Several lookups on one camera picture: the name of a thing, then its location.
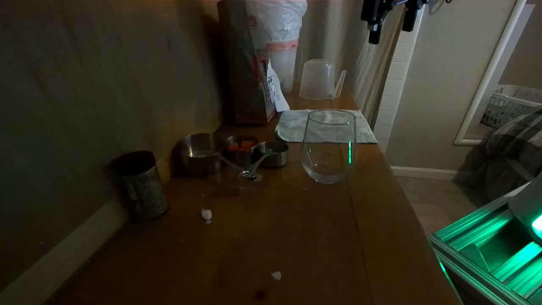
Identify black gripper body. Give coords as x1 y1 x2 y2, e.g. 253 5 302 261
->
361 0 425 23

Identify white cloth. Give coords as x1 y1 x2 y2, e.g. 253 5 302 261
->
275 108 380 145

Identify white framed mirror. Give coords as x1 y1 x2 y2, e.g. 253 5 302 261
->
453 0 536 147

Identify white laundry basket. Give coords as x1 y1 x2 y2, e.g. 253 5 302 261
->
480 83 542 132

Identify brown paper bag white label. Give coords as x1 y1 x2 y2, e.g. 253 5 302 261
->
217 0 293 127

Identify small metal measuring cup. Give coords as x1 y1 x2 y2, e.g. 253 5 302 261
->
248 139 292 174

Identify grey striped blanket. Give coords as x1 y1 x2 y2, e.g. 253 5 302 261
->
454 108 542 208

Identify metal measuring cup red contents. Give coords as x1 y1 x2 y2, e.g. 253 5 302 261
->
222 133 263 169

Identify metal measuring spoon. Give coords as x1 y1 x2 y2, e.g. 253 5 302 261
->
236 166 265 186

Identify metal tin can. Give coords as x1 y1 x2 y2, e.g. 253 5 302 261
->
109 149 170 223

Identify wooden back board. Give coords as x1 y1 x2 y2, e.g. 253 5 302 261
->
0 0 227 305

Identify white door frame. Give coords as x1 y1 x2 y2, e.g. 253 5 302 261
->
353 10 427 154

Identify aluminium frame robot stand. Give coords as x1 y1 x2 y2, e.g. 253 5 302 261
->
429 193 542 305

